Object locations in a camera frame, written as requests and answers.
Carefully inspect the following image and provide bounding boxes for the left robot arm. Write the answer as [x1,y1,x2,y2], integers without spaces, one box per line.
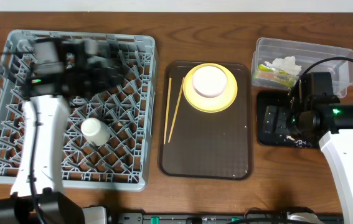
[0,37,124,223]

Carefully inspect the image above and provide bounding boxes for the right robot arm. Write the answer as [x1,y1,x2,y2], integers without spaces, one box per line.
[257,72,353,223]

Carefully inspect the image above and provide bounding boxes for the white plastic cup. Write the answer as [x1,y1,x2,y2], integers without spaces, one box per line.
[81,118,111,146]

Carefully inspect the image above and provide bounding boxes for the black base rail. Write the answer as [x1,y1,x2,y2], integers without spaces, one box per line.
[110,212,345,224]

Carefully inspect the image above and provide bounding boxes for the black plastic tray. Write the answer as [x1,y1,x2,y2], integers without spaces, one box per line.
[257,91,319,149]

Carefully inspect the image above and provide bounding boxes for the pink bowl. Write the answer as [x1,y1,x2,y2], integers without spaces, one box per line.
[192,66,228,98]

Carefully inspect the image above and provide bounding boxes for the yellow plate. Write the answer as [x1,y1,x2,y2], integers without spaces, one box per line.
[183,63,238,113]

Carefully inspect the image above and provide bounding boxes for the wooden chopstick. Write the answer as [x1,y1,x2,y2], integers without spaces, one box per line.
[163,77,172,145]
[168,77,185,143]

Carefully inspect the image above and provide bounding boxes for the clear plastic bin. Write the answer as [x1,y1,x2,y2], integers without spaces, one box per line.
[250,37,353,98]

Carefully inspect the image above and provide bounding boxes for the grey dishwasher rack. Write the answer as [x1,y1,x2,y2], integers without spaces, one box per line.
[0,30,158,191]

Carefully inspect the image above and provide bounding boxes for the crumpled white tissue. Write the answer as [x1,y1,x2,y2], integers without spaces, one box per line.
[265,56,302,75]

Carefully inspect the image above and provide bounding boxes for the brown serving tray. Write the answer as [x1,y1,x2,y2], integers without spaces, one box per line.
[158,62,253,180]

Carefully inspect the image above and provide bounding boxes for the green snack wrapper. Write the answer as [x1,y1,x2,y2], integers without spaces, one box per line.
[252,64,298,90]

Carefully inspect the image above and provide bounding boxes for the pile of rice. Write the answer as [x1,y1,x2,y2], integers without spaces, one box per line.
[285,135,312,147]

